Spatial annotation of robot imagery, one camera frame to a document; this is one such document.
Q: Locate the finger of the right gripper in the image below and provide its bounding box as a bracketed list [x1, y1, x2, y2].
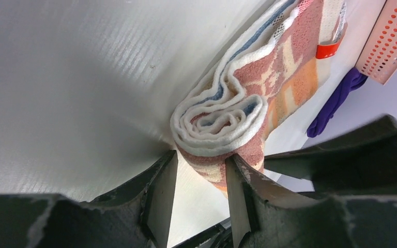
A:
[264, 115, 397, 196]

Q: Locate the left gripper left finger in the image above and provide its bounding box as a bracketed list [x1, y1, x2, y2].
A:
[0, 150, 178, 247]

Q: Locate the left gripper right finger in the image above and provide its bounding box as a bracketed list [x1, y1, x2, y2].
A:
[225, 154, 397, 247]

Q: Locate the beige rabbit print towel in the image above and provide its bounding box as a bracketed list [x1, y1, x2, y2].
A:
[170, 1, 346, 194]

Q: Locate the purple cloth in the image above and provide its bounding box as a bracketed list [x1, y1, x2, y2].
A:
[307, 68, 368, 138]

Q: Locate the pink plastic basket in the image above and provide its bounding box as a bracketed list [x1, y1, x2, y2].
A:
[355, 0, 397, 85]

